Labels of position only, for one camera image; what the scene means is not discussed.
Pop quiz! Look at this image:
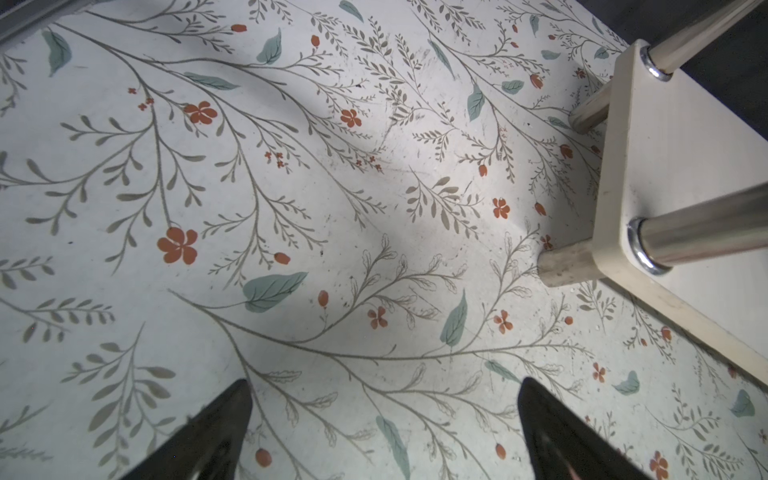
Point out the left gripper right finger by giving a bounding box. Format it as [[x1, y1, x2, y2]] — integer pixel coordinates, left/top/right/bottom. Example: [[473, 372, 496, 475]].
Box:
[[517, 377, 647, 479]]

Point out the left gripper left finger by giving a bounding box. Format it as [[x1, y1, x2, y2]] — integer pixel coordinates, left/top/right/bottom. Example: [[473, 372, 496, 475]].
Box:
[[125, 379, 253, 479]]

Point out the white two-tier shelf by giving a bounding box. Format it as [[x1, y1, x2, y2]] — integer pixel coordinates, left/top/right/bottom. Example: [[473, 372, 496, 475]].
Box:
[[538, 1, 767, 381]]

